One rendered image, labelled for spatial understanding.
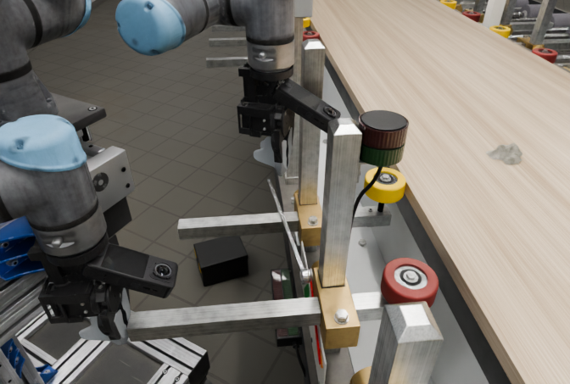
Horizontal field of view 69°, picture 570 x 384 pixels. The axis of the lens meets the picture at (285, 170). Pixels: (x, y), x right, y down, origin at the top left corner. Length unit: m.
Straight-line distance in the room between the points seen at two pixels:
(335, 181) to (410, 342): 0.25
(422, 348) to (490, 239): 0.44
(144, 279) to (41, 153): 0.20
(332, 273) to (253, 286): 1.18
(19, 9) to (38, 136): 0.39
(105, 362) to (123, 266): 0.91
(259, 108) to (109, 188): 0.30
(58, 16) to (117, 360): 0.99
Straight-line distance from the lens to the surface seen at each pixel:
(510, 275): 0.72
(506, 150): 1.01
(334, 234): 0.59
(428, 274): 0.67
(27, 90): 0.83
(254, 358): 1.62
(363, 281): 1.02
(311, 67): 0.72
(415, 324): 0.34
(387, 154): 0.51
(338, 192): 0.54
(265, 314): 0.65
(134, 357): 1.45
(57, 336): 1.58
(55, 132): 0.47
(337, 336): 0.64
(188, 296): 1.82
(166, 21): 0.54
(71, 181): 0.49
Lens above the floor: 1.38
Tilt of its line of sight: 34 degrees down
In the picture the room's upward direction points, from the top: straight up
